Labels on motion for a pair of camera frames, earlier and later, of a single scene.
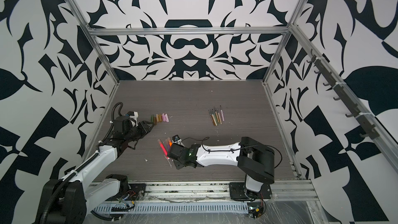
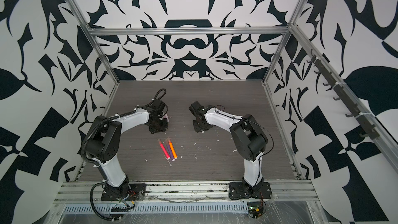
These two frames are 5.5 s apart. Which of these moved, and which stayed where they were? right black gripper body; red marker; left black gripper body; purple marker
Moved: left black gripper body; right black gripper body
Stayed: red marker; purple marker
